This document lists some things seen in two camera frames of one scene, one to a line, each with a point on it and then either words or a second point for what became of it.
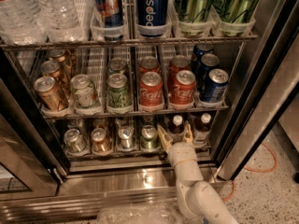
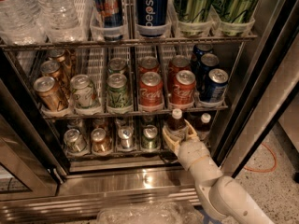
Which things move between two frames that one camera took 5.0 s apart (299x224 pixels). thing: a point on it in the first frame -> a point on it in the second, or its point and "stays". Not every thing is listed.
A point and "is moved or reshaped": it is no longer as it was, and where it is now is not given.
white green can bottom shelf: [74, 140] stays
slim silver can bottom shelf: [126, 134] stays
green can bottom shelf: [149, 137] stays
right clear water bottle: [59, 13] stays
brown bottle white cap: [177, 119] is moved or reshaped
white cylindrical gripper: [181, 153] -> [191, 152]
